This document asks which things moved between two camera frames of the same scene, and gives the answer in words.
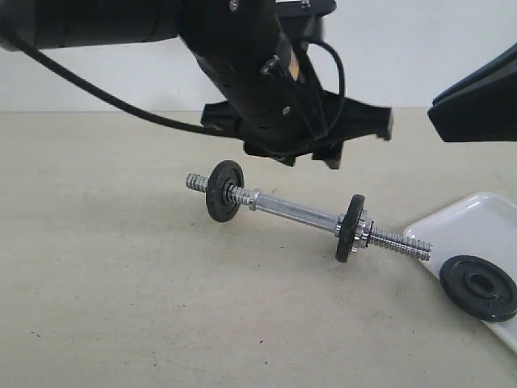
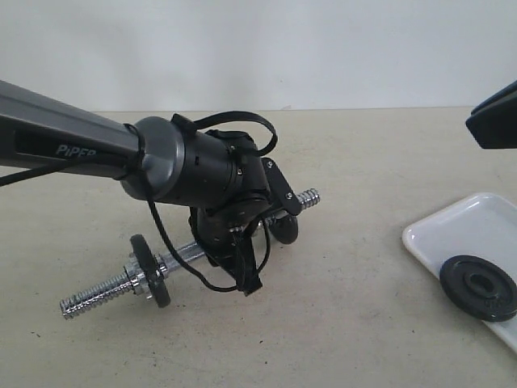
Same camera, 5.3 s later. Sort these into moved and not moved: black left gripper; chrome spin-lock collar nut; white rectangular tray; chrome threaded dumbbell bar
Moved: black left gripper; chrome spin-lock collar nut; chrome threaded dumbbell bar
Not moved: white rectangular tray
